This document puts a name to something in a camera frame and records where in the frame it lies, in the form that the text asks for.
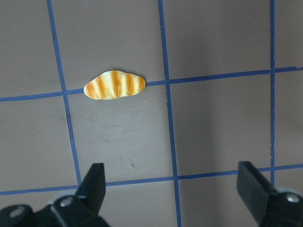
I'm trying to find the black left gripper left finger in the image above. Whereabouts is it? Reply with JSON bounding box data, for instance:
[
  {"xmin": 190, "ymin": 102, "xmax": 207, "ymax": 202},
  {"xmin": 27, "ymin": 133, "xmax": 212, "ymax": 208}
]
[{"xmin": 50, "ymin": 163, "xmax": 107, "ymax": 227}]

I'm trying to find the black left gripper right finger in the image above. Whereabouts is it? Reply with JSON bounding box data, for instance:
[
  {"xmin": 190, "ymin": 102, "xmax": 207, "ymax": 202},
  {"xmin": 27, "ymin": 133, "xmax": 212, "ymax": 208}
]
[{"xmin": 237, "ymin": 161, "xmax": 303, "ymax": 227}]

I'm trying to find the yellow toy croissant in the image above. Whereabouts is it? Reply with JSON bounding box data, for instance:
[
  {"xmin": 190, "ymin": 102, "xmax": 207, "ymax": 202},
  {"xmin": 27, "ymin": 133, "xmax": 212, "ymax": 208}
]
[{"xmin": 83, "ymin": 70, "xmax": 146, "ymax": 100}]

